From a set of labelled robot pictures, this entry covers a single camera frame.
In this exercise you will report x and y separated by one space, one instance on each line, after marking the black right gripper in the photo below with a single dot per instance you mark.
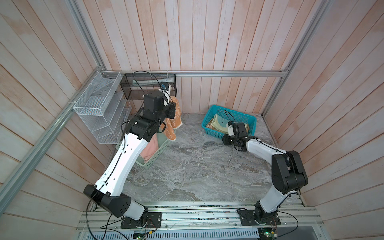
225 140

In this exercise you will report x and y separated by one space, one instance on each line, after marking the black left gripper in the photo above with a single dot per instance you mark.
171 107

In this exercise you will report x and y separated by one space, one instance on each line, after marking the pink orange patterned towel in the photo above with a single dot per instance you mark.
175 123

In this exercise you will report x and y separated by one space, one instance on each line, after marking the teal plastic basket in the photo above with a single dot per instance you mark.
238 117

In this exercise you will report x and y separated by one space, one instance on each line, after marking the green yellow striped towel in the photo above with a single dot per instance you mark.
220 121

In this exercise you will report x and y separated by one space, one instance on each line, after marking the orange paw print towel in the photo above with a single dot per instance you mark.
223 130

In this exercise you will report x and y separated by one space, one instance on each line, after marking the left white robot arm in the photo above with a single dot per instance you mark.
107 192

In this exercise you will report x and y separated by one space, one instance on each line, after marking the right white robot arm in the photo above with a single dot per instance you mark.
288 172

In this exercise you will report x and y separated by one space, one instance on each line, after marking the light green plastic basket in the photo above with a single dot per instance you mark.
156 156

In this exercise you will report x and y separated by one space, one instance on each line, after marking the plain pink towel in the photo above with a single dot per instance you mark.
151 148

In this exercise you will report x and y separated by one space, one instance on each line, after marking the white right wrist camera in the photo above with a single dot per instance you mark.
231 130

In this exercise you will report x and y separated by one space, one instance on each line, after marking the black mesh wall basket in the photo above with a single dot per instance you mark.
136 85

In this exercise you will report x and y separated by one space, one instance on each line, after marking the white wire mesh shelf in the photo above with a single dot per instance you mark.
103 108

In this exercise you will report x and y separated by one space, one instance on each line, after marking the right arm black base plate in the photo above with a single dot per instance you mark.
258 217

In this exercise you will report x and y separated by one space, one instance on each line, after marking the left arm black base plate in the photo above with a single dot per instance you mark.
148 220

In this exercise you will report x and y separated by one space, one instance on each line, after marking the aluminium mounting rail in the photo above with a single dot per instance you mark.
203 216

